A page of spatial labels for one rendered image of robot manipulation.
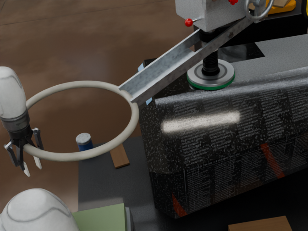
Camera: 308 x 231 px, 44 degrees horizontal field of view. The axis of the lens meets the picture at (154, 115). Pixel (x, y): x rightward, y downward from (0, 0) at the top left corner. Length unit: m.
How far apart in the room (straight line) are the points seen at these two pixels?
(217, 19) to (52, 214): 0.94
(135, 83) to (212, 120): 0.38
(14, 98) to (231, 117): 0.93
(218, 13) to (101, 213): 0.84
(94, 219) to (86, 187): 1.21
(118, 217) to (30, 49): 3.07
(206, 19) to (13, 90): 0.74
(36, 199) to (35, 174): 1.68
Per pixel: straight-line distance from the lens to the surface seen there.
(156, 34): 3.90
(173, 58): 1.68
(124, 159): 2.54
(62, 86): 1.70
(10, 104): 1.27
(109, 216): 1.25
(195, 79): 1.73
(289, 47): 2.02
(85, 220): 1.27
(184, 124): 1.68
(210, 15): 1.49
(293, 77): 1.85
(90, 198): 2.41
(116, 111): 2.97
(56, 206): 1.01
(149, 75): 1.65
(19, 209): 1.00
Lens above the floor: 1.85
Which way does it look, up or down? 40 degrees down
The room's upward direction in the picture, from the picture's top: 8 degrees counter-clockwise
